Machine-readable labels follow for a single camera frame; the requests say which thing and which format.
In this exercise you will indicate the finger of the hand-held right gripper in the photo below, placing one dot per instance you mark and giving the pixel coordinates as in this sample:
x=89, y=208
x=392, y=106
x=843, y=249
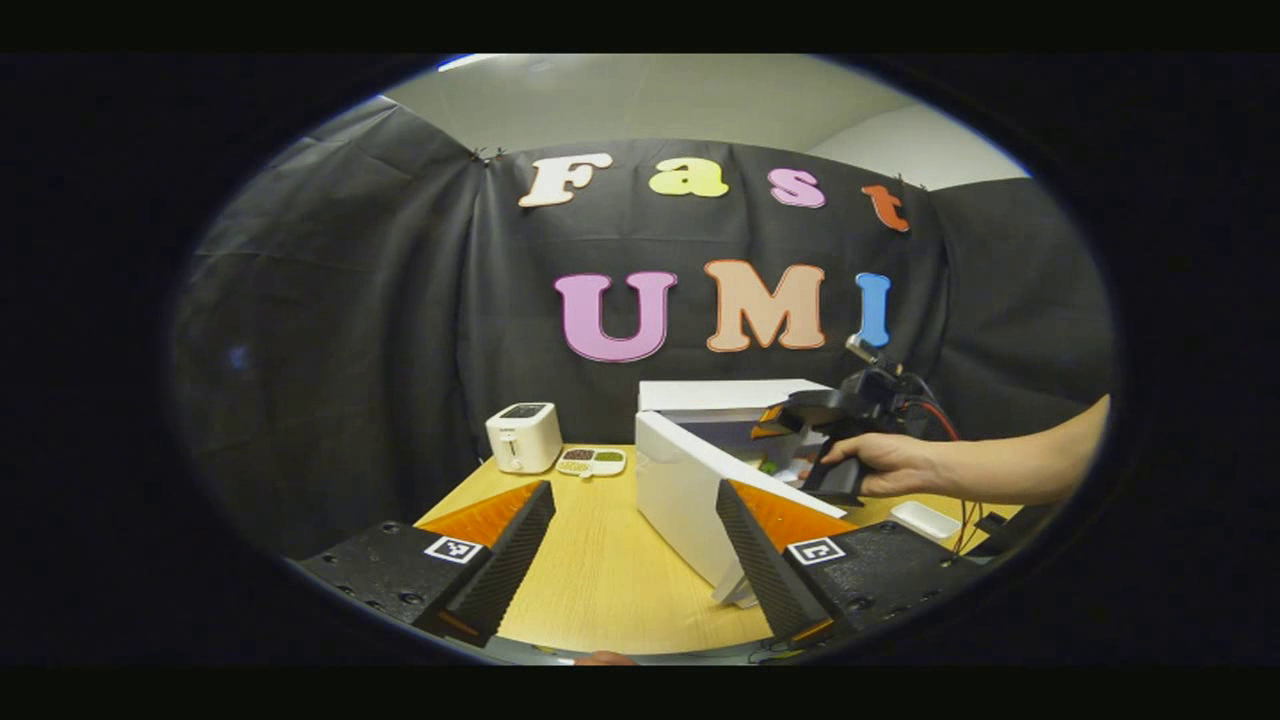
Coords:
x=815, y=408

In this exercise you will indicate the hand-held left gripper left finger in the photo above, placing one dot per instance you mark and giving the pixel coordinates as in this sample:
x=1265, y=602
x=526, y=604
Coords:
x=510, y=570

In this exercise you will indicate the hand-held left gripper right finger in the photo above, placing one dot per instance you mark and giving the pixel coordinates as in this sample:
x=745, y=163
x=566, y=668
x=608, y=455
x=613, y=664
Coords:
x=760, y=570

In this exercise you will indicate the white microwave oven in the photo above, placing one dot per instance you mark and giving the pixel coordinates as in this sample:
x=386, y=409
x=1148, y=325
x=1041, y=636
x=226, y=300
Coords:
x=690, y=490

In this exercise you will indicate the white toaster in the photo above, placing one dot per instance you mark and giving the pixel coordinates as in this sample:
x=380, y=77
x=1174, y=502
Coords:
x=525, y=445

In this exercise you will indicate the white rectangular dish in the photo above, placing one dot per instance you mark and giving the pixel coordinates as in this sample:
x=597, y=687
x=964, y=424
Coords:
x=925, y=520

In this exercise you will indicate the white divided snack dish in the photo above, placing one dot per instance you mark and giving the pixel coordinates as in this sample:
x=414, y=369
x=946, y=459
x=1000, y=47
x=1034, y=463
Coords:
x=592, y=462

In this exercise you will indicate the small black clip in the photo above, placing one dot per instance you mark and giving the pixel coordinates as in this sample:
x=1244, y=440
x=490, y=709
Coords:
x=490, y=155
x=910, y=182

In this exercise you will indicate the black backdrop cloth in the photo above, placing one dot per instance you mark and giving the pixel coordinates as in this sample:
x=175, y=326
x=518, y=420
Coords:
x=330, y=330

